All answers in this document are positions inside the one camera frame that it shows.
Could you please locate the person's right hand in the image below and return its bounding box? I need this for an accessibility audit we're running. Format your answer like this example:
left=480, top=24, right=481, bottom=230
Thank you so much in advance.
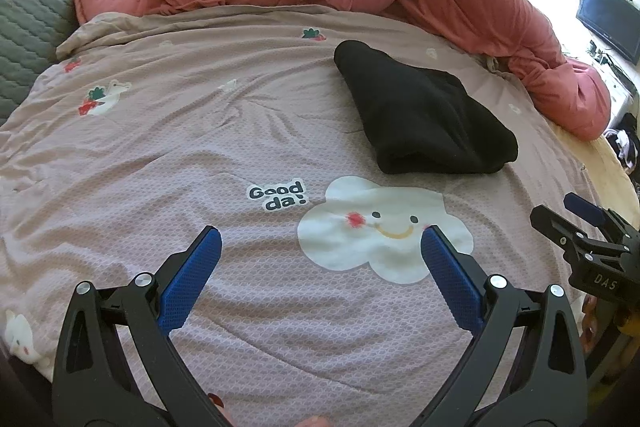
left=580, top=294, right=600, bottom=350

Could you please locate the lilac printed blanket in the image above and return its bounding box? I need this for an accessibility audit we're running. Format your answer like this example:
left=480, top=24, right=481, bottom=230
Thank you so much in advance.
left=0, top=4, right=626, bottom=427

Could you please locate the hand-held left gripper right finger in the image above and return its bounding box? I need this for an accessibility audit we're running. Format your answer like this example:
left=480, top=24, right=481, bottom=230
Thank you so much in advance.
left=421, top=225, right=589, bottom=427

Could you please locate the person's left hand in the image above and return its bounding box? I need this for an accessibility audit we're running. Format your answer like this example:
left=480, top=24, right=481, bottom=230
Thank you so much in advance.
left=299, top=414, right=346, bottom=427

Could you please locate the black sweater with orange cuffs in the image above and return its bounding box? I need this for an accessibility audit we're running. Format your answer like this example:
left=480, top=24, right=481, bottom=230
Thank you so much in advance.
left=333, top=39, right=519, bottom=176

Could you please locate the white cabinet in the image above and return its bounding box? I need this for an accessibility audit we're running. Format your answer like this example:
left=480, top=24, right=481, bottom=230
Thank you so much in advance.
left=587, top=39, right=640, bottom=118

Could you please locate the cream bed sheet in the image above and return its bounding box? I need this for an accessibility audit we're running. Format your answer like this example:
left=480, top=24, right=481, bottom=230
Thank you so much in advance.
left=550, top=127, right=640, bottom=228

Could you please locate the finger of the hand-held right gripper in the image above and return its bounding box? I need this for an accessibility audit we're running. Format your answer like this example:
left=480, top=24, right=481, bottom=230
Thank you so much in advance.
left=563, top=192, right=637, bottom=239
left=530, top=204, right=592, bottom=269

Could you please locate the pile of dark clothes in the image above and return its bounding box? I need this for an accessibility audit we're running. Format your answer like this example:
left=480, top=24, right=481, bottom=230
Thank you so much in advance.
left=602, top=112, right=640, bottom=188

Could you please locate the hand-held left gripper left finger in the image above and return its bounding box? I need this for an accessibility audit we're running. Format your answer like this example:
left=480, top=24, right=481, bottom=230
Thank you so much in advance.
left=51, top=225, right=224, bottom=427

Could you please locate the black monitor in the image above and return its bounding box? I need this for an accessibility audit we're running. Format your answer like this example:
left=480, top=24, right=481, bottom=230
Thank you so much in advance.
left=575, top=0, right=640, bottom=68

